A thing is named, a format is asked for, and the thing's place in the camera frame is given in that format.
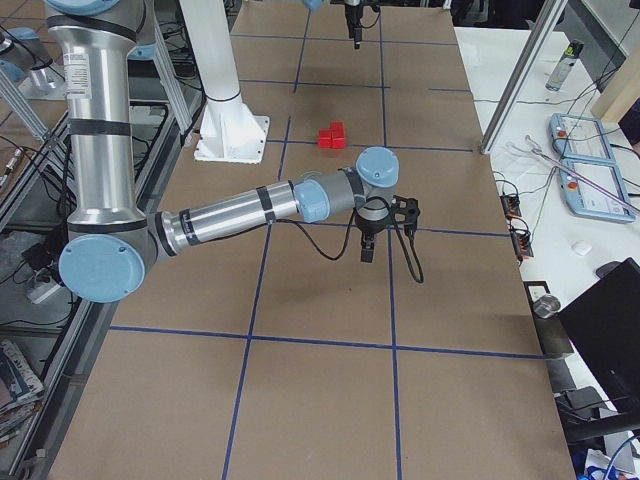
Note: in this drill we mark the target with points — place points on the blue teach pendant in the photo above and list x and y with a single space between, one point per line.
595 190
580 137

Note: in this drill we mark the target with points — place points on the small metal cup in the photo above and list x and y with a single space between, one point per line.
546 306

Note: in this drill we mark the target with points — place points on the black monitor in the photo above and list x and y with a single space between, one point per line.
603 324

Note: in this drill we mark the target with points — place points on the small white case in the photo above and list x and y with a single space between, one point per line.
581 248

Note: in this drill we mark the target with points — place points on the white power strip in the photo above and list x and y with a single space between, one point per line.
38 291

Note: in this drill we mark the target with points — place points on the clear plastic bottle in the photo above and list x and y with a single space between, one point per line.
565 65

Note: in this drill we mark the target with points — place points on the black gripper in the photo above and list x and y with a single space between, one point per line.
370 227
354 17

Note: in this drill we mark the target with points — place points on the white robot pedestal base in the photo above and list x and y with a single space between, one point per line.
229 131

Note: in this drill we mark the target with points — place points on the blue teach pendant lower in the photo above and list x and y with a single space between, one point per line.
595 190

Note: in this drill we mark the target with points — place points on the aluminium frame post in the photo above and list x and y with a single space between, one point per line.
543 27

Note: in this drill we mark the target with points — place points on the blue teach pendant upper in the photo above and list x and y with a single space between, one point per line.
580 137

